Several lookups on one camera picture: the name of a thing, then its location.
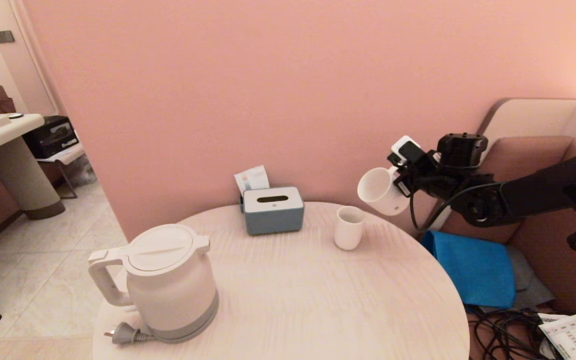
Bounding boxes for grey power plug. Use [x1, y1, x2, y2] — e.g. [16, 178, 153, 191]
[104, 321, 156, 346]

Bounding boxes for grey felt mat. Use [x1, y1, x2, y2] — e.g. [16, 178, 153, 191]
[485, 245, 555, 315]

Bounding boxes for white washbasin counter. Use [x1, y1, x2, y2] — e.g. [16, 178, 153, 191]
[0, 114, 66, 221]

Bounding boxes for clear plastic bag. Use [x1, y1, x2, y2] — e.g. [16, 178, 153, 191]
[67, 153, 99, 188]

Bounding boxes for printed paper sheet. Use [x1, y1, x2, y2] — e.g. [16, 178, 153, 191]
[538, 312, 576, 360]

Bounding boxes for brown upholstered sofa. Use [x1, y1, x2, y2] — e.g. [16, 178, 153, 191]
[440, 136, 576, 360]

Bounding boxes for white electric kettle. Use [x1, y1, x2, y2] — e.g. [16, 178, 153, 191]
[88, 223, 220, 344]

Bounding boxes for black cable bundle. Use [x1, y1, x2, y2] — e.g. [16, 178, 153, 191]
[467, 305, 576, 360]

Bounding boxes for grey round kettle base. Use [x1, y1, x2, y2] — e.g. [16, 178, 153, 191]
[150, 310, 220, 344]

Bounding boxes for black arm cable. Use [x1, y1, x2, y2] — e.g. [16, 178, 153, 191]
[409, 181, 576, 253]

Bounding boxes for large white mug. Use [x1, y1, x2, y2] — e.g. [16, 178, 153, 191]
[357, 166, 412, 217]

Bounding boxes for black box appliance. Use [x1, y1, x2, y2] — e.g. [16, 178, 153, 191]
[23, 116, 80, 160]

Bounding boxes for small white cup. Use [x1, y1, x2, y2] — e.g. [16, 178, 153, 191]
[333, 205, 367, 251]

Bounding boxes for white paper cards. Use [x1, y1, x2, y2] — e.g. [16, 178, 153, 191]
[234, 165, 271, 196]

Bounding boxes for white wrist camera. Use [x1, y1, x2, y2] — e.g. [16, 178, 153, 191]
[388, 135, 436, 173]

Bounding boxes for grey tissue box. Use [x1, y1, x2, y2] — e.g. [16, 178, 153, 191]
[243, 186, 305, 236]

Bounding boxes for blue cloth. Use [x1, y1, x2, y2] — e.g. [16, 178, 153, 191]
[420, 230, 516, 309]

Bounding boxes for white stool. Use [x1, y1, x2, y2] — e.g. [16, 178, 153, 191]
[37, 144, 86, 200]

